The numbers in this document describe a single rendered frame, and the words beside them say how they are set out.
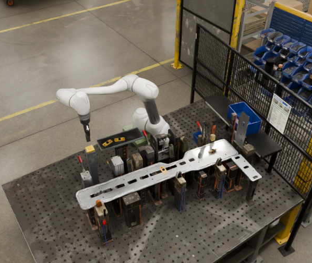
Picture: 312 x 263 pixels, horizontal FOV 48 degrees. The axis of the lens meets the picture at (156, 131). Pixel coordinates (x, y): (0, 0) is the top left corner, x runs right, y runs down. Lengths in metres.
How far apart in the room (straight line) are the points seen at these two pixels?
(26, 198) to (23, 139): 1.79
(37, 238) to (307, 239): 2.55
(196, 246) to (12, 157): 2.74
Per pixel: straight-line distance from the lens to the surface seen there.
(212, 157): 3.00
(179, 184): 2.74
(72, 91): 2.65
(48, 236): 2.97
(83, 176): 2.80
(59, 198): 3.17
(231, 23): 4.82
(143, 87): 2.83
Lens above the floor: 3.11
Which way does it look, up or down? 41 degrees down
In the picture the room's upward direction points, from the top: straight up
